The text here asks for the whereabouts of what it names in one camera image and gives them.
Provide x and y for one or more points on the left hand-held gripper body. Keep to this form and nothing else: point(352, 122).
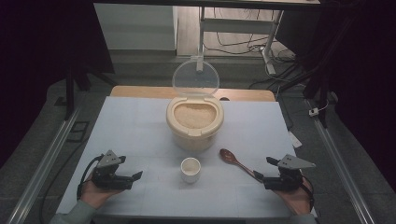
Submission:
point(109, 180)

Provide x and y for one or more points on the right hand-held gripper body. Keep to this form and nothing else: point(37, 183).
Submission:
point(286, 182)

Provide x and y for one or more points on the brown wooden spoon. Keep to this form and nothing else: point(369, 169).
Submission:
point(229, 157)

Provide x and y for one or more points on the white ribbed cup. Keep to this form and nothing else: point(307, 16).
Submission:
point(190, 174)

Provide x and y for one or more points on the beige rice container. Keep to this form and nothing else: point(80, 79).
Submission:
point(194, 137)

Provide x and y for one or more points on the person's left hand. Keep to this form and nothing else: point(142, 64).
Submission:
point(93, 196)

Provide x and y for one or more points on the person's right hand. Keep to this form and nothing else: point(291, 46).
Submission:
point(299, 200)

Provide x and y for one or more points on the white paper label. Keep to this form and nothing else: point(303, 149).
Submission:
point(295, 140)

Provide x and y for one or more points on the small white adapter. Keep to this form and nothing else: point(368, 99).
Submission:
point(313, 112)

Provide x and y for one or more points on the white rice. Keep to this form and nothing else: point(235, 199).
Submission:
point(194, 115)

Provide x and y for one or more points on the clear round container lid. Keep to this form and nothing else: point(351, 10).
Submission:
point(196, 77)

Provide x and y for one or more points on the black floor frame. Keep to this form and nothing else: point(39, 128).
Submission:
point(77, 132)

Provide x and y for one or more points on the metal rail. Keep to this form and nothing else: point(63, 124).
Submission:
point(43, 168)
point(339, 168)

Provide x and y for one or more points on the white desk frame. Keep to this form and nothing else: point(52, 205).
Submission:
point(236, 26)

